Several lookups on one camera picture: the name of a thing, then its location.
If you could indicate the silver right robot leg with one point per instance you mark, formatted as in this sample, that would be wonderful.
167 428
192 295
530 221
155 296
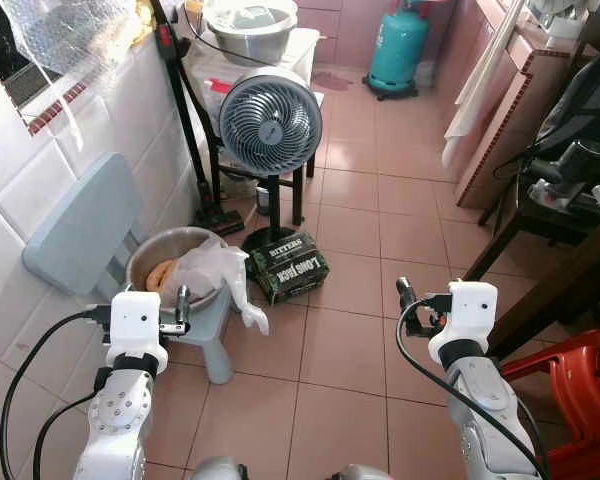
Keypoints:
362 472

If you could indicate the teal gas cylinder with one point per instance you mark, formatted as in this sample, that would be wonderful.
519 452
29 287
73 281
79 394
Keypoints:
398 50

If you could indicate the steel bowl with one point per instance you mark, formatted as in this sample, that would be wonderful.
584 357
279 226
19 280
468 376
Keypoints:
155 250

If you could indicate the large steel basin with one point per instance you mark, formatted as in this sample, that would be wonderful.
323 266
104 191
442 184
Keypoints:
250 35

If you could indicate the silver robot leg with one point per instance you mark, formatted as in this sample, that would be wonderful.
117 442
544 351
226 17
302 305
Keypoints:
220 470
362 472

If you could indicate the orange bread roll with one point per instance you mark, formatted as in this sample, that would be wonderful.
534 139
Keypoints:
162 276

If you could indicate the grey round floor fan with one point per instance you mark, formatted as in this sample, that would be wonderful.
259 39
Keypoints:
270 122

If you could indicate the black wooden stool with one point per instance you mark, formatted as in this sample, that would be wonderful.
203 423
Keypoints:
302 190

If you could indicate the black bag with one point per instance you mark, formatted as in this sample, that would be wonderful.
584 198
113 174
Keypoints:
585 100

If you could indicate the clear bubble wrap sheet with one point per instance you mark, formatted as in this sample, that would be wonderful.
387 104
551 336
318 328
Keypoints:
65 40

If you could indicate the red plastic chair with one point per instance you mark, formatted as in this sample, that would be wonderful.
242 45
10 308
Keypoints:
580 390

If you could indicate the black hair dryer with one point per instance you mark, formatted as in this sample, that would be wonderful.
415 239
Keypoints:
575 160

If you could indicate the clear white plastic bag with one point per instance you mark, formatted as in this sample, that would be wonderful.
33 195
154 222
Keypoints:
215 270

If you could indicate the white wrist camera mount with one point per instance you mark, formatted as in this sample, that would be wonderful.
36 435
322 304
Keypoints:
135 320
465 315

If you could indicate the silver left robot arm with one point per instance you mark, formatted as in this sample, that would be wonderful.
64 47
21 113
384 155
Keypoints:
120 420

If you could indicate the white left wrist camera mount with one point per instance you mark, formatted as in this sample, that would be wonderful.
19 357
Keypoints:
135 320

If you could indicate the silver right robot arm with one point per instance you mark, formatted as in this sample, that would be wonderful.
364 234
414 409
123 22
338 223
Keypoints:
485 410

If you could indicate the black green Long Jack carton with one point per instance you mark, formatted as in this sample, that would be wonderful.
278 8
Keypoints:
290 272

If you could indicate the silver left robot leg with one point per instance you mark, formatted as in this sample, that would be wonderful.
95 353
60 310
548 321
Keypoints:
220 470

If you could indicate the black stick vacuum cleaner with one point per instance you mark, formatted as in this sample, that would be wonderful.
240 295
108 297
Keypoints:
185 110

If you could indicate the small dark wooden side table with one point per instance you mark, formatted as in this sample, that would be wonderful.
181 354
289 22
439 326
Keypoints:
540 215

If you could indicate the pale blue plastic child chair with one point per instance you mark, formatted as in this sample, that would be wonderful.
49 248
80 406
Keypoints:
80 225

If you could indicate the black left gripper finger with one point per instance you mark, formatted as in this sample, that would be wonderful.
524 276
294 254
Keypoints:
179 302
187 300

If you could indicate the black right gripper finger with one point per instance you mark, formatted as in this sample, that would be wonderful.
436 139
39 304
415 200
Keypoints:
403 294
418 322

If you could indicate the dark wooden dining table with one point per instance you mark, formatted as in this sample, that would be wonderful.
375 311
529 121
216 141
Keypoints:
570 285

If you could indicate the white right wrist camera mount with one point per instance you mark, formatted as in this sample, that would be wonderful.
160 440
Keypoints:
465 315

